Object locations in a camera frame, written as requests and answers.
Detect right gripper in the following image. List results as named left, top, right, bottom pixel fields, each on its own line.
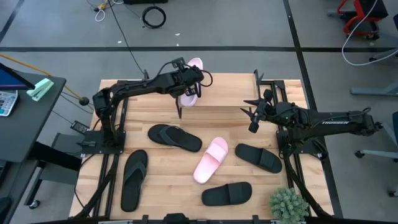
left=240, top=89, right=282, bottom=124

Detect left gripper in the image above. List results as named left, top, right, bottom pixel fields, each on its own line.
left=178, top=66, right=205, bottom=99

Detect pink slide sandal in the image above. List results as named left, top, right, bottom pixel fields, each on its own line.
left=179, top=57, right=205, bottom=108
left=192, top=136, right=229, bottom=185

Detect black slide sandal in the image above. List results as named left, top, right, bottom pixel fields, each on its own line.
left=200, top=181, right=254, bottom=207
left=234, top=142, right=284, bottom=174

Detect black flip-flop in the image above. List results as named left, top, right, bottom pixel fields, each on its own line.
left=147, top=123, right=203, bottom=154
left=120, top=149, right=149, bottom=213

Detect black box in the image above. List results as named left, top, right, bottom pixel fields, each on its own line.
left=123, top=0, right=169, bottom=6

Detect green artificial plant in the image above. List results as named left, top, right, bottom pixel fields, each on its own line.
left=268, top=186, right=310, bottom=224

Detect black power adapter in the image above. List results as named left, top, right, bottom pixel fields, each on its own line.
left=70, top=120, right=91, bottom=135

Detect wooden workbench grey legs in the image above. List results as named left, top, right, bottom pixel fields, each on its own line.
left=349, top=82, right=398, bottom=97

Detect grey office chair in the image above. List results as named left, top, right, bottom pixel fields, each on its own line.
left=355, top=111, right=398, bottom=164

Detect red and black stool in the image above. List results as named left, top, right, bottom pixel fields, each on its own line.
left=326, top=0, right=389, bottom=41

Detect mint green stapler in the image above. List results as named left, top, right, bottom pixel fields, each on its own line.
left=25, top=78, right=55, bottom=103

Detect black desk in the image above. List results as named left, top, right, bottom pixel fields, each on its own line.
left=0, top=71, right=82, bottom=224

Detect black monitor blue screen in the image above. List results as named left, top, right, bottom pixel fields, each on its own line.
left=0, top=62, right=36, bottom=92

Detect grey calculator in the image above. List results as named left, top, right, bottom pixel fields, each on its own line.
left=0, top=90, right=21, bottom=118

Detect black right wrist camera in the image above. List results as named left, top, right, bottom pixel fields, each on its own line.
left=248, top=120, right=261, bottom=134

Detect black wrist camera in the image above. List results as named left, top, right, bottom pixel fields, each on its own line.
left=170, top=57, right=187, bottom=70
left=248, top=120, right=261, bottom=134

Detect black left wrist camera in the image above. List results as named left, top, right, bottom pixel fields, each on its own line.
left=170, top=57, right=187, bottom=70

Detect black metal table frame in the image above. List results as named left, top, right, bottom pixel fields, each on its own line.
left=70, top=68, right=335, bottom=224

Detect long black cable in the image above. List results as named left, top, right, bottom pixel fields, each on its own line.
left=106, top=0, right=150, bottom=80

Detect coiled black cable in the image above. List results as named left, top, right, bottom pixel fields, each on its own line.
left=141, top=6, right=167, bottom=30

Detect black cable conduit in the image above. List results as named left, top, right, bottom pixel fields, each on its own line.
left=73, top=154, right=121, bottom=219
left=282, top=154, right=332, bottom=218

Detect white cable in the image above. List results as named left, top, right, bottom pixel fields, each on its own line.
left=341, top=0, right=398, bottom=67

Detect yellow cable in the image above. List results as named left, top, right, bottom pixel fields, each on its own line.
left=0, top=53, right=82, bottom=101

